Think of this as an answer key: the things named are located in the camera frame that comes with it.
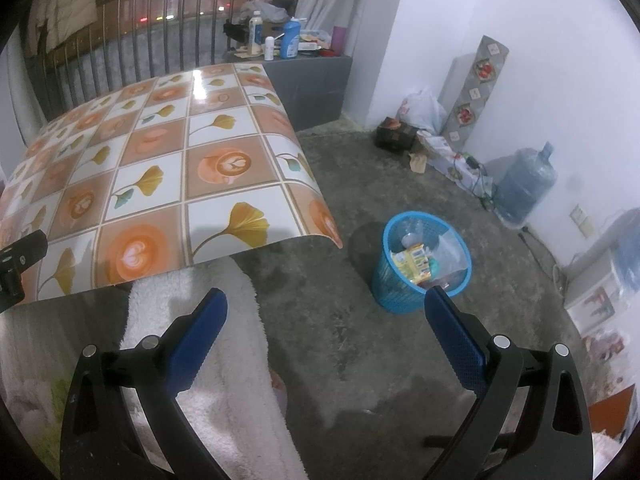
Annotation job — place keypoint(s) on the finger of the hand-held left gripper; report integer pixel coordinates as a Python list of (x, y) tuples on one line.
[(22, 255)]

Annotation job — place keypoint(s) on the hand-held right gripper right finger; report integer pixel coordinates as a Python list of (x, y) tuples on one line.
[(455, 340)]

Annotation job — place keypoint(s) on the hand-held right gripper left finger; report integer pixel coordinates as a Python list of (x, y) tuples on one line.
[(197, 340)]

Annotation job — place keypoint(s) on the teal cloth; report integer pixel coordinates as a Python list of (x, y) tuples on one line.
[(435, 266)]

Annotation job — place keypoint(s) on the blue plastic waste basket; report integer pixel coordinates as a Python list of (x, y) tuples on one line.
[(395, 285)]

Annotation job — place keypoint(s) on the clear plastic bag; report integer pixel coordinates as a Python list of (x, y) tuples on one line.
[(450, 255)]

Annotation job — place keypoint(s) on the yellow snack packet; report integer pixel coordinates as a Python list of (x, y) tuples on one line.
[(407, 260)]

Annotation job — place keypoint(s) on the clear plastic bottle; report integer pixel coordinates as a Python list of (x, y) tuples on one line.
[(412, 235)]

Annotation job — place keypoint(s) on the white water dispenser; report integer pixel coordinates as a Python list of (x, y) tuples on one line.
[(595, 290)]

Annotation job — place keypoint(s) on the white printed bag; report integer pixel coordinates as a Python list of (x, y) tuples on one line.
[(605, 345)]

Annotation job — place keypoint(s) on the empty blue water jug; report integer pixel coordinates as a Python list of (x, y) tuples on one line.
[(522, 185)]

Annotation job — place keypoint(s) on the black power adapter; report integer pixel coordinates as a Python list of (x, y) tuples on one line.
[(472, 162)]

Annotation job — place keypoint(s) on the printed cloth bundle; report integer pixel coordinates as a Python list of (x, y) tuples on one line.
[(445, 155)]

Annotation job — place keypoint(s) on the blue water jug on dispenser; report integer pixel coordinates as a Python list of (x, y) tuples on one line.
[(627, 260)]

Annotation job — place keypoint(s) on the leaf and flower printed tablecloth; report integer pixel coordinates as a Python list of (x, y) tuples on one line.
[(165, 125)]

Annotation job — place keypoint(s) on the brown box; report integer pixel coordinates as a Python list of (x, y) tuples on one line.
[(395, 135)]

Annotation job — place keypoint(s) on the metal balcony railing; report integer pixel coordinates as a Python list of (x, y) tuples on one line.
[(125, 55)]

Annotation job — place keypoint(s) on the white plastic bag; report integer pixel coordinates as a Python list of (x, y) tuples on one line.
[(425, 110)]

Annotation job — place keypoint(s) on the grey cabinet with patterned cover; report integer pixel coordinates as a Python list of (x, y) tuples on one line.
[(472, 95)]

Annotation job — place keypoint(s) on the hanging pale coat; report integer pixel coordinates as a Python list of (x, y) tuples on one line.
[(65, 5)]

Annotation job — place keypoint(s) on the grey side table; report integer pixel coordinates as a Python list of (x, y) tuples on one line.
[(315, 90)]

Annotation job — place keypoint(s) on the small white spray can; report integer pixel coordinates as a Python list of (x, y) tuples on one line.
[(270, 49)]

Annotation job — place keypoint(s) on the black bag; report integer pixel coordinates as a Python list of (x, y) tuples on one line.
[(235, 31)]

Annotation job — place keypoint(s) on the tall cream bottle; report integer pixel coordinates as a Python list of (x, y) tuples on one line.
[(255, 35)]

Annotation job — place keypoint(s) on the blue bottle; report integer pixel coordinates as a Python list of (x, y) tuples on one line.
[(290, 40)]

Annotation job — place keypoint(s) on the red bowl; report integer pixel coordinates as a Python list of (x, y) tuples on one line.
[(327, 52)]

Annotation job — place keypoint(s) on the purple cup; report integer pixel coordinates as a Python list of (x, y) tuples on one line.
[(340, 40)]

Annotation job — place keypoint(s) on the pile of clothes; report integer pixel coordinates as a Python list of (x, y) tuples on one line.
[(270, 5)]

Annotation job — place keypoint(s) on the wall socket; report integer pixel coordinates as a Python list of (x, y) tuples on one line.
[(582, 220)]

